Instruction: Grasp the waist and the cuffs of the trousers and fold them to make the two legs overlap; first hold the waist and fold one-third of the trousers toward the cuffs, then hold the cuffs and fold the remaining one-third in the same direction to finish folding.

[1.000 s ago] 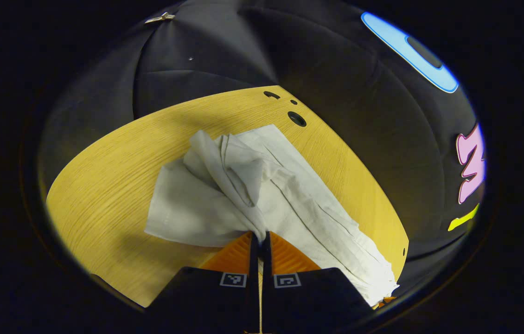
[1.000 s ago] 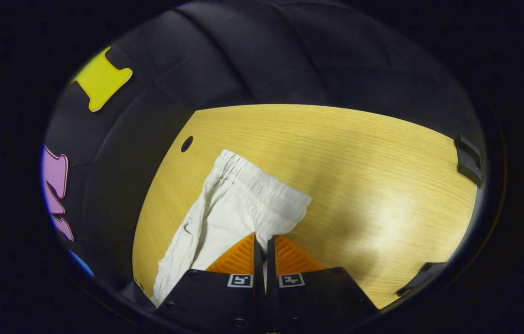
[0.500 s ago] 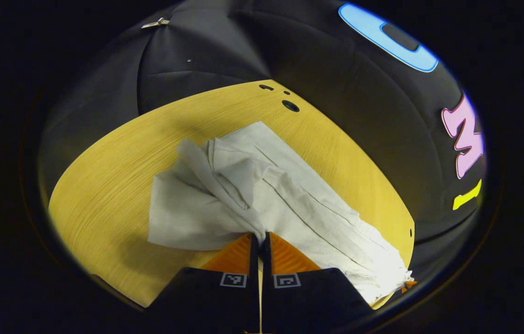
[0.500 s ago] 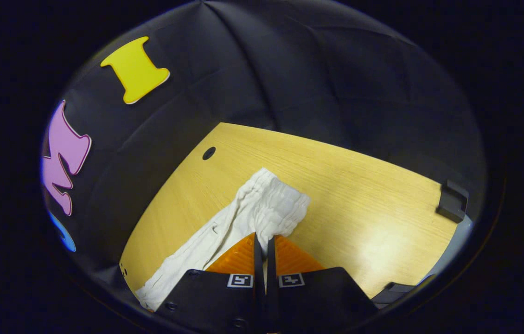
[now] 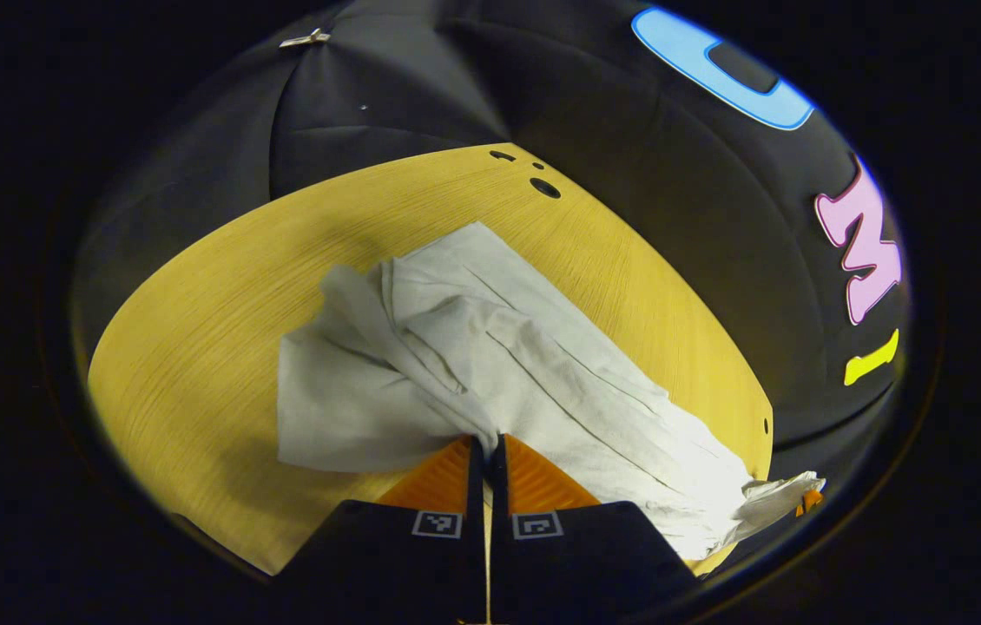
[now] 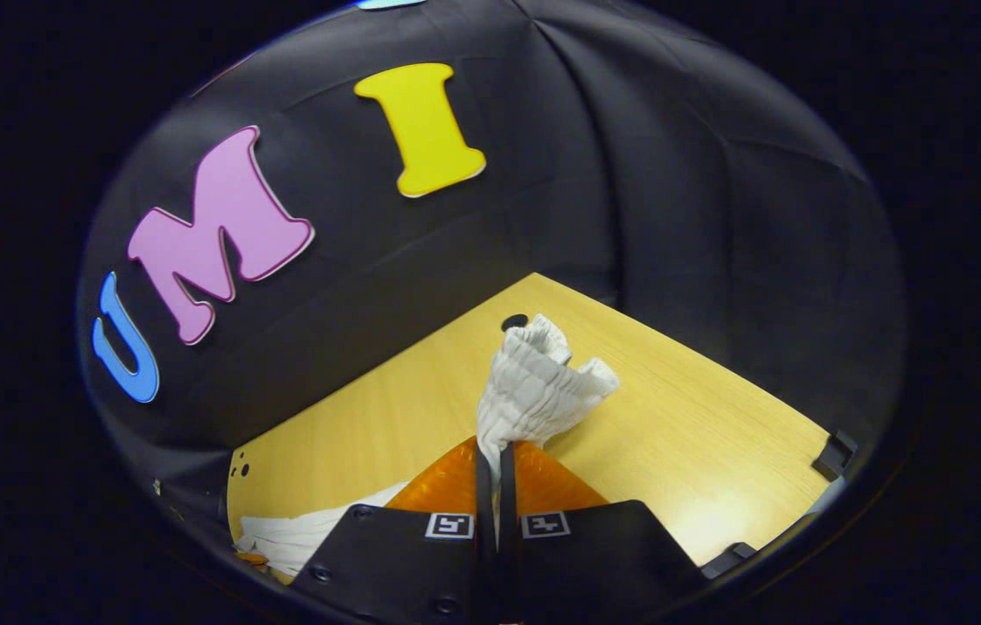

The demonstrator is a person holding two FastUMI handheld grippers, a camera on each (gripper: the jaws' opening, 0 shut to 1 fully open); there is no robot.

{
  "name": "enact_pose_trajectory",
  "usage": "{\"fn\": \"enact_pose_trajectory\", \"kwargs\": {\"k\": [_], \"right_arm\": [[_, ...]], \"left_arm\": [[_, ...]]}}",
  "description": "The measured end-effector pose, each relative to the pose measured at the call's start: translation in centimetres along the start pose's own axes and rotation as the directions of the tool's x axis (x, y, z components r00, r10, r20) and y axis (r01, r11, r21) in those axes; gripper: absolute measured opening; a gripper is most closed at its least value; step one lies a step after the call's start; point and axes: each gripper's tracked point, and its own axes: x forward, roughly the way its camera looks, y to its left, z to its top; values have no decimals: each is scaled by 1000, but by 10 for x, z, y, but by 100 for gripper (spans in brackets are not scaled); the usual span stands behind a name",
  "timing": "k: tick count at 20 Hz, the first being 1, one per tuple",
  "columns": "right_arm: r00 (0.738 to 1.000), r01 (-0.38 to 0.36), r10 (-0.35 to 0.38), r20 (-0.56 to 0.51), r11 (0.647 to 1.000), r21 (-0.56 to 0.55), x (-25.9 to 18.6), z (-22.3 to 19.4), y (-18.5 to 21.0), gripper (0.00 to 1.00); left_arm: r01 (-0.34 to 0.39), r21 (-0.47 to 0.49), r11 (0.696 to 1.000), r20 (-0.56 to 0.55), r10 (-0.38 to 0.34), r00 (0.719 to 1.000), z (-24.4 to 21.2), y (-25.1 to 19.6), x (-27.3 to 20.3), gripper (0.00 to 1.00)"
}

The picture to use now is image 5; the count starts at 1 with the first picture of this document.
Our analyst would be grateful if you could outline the white jeans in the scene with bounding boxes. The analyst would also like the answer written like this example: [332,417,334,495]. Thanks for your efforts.
[276,221,827,561]

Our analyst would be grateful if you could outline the black backdrop cloth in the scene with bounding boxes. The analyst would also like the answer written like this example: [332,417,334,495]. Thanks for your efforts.
[69,0,910,556]

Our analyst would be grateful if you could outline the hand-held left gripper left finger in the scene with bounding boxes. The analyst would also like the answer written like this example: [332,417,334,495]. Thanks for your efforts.
[278,436,487,625]

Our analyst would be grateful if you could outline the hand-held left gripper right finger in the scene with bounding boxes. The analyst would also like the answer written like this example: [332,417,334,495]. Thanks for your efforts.
[490,434,704,625]

